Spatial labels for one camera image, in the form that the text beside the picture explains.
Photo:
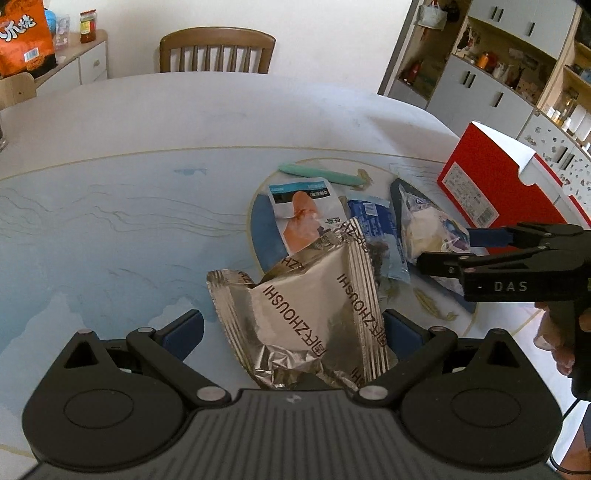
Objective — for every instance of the blue snack packet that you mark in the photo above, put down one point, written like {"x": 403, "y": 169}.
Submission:
{"x": 371, "y": 217}

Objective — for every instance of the speckled white panel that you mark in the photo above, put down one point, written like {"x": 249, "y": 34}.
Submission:
{"x": 558, "y": 152}

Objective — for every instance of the white orange chicken packet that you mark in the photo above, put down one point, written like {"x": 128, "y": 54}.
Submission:
{"x": 300, "y": 212}

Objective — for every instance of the red cardboard box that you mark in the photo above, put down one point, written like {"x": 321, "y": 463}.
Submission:
{"x": 480, "y": 161}

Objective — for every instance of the blue globe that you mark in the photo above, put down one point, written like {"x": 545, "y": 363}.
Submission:
{"x": 51, "y": 21}

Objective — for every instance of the white tote bag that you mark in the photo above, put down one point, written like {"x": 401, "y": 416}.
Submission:
{"x": 433, "y": 16}

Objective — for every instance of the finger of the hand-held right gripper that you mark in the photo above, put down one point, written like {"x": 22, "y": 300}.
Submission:
{"x": 489, "y": 237}
{"x": 443, "y": 264}

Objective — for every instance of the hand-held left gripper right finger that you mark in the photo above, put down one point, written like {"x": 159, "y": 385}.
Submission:
{"x": 400, "y": 333}

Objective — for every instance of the white sideboard cabinet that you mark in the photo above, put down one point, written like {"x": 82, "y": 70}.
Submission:
{"x": 85, "y": 64}

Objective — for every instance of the green silicone tool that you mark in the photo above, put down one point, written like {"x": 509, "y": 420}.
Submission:
{"x": 318, "y": 174}

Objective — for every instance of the clear plastic cup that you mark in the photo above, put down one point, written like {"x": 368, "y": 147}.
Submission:
{"x": 62, "y": 30}

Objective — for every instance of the clear bread packet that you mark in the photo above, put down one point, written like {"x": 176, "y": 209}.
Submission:
{"x": 427, "y": 226}

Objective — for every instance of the silver foil snack packet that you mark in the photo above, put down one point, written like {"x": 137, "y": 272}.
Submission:
{"x": 314, "y": 300}

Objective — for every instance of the person's right hand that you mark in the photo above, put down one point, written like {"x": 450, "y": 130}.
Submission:
{"x": 551, "y": 341}

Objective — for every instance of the brown wooden chair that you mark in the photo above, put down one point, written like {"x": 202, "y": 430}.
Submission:
{"x": 217, "y": 50}

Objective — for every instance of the light wooden chair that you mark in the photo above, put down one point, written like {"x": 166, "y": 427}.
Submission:
{"x": 18, "y": 90}

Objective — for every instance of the orange snack bag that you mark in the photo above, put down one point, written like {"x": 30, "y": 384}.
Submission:
{"x": 25, "y": 41}

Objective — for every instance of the grey wooden storage cabinet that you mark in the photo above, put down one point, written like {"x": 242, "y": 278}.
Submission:
{"x": 480, "y": 87}

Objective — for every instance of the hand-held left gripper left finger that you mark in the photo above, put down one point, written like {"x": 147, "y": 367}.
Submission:
{"x": 187, "y": 332}

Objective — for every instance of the white blue patterned desktop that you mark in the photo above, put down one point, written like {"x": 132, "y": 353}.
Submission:
{"x": 115, "y": 207}

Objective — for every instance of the red lid jar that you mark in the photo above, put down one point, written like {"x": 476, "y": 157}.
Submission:
{"x": 87, "y": 27}

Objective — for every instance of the bag of black screws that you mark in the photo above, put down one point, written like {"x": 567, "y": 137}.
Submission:
{"x": 376, "y": 258}

